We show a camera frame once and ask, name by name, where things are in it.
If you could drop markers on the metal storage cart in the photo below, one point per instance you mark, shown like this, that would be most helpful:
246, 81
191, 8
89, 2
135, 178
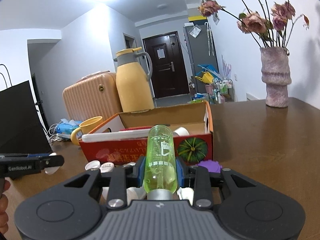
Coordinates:
223, 91

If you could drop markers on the yellow box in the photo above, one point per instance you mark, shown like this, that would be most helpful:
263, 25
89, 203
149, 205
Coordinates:
197, 18

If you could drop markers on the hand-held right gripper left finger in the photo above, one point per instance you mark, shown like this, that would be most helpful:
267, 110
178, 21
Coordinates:
142, 167

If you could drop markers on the yellow mug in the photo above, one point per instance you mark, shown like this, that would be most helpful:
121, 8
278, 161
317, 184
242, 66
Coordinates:
90, 126

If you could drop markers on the grey refrigerator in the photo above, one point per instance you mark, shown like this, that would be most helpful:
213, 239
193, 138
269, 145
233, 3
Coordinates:
200, 50

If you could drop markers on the small white printed cap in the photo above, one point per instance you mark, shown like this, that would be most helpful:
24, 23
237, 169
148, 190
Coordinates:
108, 166

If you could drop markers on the dried pink roses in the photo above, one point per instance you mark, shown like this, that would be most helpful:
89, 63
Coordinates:
255, 22

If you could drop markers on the person's left hand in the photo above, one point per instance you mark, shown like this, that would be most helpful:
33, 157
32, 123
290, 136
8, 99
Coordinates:
3, 210

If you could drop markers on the green transparent bottle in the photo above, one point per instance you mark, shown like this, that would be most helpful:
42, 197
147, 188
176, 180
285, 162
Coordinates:
160, 160

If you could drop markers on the dark brown door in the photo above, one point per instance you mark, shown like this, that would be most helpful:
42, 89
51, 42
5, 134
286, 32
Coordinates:
166, 65

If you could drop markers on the black paper bag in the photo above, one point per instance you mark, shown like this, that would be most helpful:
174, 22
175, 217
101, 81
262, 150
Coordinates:
22, 115

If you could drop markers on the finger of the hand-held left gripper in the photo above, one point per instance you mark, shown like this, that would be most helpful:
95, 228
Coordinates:
52, 161

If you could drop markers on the black tripod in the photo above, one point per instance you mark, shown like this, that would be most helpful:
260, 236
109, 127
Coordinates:
41, 105

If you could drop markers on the white spray bottle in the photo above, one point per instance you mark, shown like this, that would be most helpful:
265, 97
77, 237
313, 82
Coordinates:
187, 195

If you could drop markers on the red cardboard box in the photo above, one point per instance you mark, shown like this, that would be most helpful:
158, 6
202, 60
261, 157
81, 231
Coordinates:
125, 152

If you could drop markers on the purple artificial flowers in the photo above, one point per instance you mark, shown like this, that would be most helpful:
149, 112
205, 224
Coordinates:
226, 68

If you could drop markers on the blue tissue pack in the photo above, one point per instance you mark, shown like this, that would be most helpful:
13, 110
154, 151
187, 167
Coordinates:
68, 128

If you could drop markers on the yellow watering can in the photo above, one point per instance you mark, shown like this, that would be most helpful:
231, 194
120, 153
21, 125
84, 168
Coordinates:
206, 78

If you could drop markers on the yellow thermos jug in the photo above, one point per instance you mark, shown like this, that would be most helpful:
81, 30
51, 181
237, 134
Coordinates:
132, 85

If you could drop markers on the white folded umbrella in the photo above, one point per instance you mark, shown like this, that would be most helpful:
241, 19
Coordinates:
209, 40

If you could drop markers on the pink bucket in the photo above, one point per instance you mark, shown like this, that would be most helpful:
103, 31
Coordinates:
209, 88

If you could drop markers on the white ribbed cap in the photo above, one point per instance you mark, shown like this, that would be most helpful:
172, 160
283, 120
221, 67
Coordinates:
50, 171

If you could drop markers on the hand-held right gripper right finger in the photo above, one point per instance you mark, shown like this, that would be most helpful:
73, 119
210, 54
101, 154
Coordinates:
178, 172

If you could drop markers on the red and white lint brush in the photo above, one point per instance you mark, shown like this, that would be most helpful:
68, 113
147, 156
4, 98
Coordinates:
112, 136

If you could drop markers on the round ceiling lamp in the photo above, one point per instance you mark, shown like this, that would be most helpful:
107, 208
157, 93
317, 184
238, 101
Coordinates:
162, 6

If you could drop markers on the pink textured vase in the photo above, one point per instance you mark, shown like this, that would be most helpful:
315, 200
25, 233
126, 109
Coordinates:
276, 80

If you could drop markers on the pink ribbed suitcase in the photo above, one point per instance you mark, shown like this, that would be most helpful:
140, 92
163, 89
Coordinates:
90, 95

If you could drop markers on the blue plastic item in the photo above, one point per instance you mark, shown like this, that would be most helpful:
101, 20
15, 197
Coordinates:
208, 68

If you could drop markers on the purple ribbed cap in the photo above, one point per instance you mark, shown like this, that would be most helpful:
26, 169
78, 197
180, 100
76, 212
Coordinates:
210, 167

